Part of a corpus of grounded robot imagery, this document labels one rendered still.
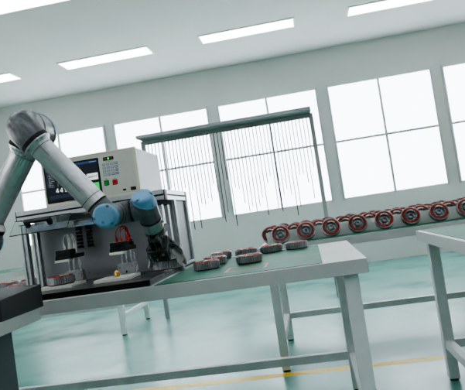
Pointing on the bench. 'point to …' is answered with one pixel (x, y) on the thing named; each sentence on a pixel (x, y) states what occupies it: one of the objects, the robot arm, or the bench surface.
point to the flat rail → (80, 222)
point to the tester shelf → (87, 211)
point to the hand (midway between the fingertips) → (168, 264)
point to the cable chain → (87, 237)
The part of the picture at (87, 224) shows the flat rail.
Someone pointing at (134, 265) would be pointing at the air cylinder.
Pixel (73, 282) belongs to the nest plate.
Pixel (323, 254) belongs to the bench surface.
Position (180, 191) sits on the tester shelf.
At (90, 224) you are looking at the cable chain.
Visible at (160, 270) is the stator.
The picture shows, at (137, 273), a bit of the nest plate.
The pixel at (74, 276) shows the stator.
